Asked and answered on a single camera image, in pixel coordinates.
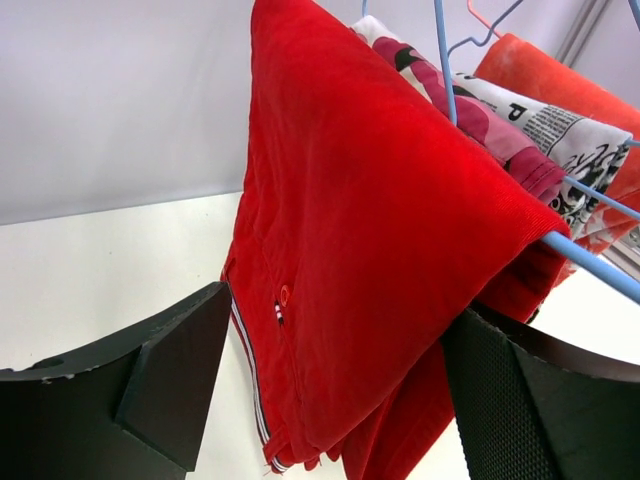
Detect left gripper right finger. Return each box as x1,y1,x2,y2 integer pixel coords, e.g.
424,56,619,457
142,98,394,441
442,305,639,479

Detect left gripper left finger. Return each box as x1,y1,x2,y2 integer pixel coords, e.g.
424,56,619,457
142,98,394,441
1,282,231,479

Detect red trousers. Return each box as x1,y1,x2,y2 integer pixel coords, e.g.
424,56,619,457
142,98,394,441
222,1,568,479

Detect newspaper print trousers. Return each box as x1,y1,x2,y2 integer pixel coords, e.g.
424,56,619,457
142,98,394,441
449,71,635,239

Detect pink floral trousers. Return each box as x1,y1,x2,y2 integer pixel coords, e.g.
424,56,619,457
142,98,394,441
348,14,568,205

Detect orange trousers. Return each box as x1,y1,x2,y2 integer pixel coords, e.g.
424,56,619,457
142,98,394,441
475,33,639,254

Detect pink wire hanger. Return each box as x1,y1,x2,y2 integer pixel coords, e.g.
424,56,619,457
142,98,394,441
466,0,502,39

